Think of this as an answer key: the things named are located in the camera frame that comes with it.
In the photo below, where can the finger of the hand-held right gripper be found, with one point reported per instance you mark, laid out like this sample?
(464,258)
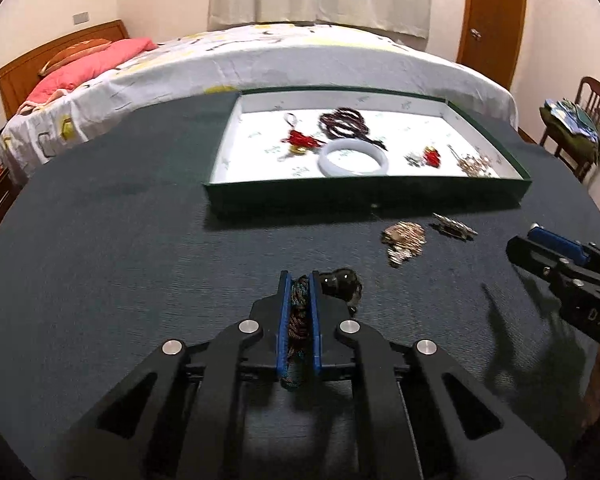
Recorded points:
(555,240)
(530,252)

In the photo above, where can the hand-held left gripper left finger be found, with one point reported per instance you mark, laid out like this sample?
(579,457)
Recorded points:
(281,330)

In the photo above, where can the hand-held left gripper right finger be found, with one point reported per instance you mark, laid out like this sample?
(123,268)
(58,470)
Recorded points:
(314,330)

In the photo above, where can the silver metal brooch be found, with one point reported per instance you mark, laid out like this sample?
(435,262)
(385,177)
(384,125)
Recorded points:
(452,227)

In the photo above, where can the gold cluster brooch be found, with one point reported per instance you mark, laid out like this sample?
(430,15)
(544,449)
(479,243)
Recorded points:
(405,237)

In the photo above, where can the red flower brooch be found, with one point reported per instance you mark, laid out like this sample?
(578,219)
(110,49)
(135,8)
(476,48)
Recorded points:
(431,156)

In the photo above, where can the white jade bangle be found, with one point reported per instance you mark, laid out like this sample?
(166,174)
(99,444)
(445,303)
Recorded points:
(325,162)

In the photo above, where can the shallow green cardboard box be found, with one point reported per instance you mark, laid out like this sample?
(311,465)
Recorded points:
(260,145)

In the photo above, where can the red tassel gold pendant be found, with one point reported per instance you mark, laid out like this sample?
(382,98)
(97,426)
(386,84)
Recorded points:
(297,138)

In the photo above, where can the pile of clothes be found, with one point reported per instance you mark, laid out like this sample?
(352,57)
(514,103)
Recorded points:
(570,130)

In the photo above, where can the wooden chair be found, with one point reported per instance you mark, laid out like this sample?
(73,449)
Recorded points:
(597,92)

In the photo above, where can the dark table cloth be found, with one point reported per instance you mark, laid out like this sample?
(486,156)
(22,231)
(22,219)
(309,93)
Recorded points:
(130,260)

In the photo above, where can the metal door knob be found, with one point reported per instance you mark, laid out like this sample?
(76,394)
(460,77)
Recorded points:
(475,34)

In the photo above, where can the wooden door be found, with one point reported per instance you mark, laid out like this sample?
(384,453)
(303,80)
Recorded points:
(495,15)

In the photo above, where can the bed with patterned sheet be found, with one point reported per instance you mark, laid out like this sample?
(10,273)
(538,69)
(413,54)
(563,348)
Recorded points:
(280,60)

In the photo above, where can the pink pillow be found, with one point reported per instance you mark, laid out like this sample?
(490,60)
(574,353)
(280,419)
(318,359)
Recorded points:
(80,70)

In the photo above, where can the orange pillow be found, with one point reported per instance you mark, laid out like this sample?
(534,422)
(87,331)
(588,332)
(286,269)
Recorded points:
(75,55)

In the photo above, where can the wooden headboard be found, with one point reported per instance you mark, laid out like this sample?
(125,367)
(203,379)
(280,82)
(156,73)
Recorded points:
(20,72)

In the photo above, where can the wall socket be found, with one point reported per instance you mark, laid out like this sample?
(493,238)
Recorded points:
(81,18)

